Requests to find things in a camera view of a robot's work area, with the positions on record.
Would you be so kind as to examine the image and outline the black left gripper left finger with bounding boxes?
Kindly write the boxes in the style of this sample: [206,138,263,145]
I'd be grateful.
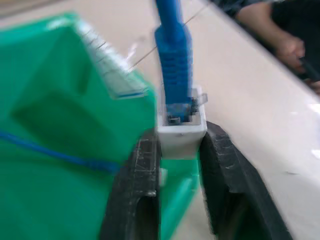
[99,127,162,240]

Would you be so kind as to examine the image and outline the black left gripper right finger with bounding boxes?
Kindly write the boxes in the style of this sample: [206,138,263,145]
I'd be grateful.
[199,120,294,240]

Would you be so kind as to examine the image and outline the white network coupler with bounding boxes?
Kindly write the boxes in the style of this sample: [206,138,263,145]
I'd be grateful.
[155,84,209,161]

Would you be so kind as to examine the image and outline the blue network cable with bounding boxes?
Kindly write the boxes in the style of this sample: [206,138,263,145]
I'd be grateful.
[0,0,198,174]

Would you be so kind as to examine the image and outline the green plastic bin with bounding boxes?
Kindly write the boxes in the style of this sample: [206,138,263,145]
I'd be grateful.
[0,11,201,240]

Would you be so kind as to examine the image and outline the person's bare hand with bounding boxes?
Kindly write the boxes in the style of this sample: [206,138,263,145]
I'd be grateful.
[274,32,306,74]

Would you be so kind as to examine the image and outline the black handheld object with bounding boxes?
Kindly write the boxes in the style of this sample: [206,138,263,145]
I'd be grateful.
[298,56,320,82]

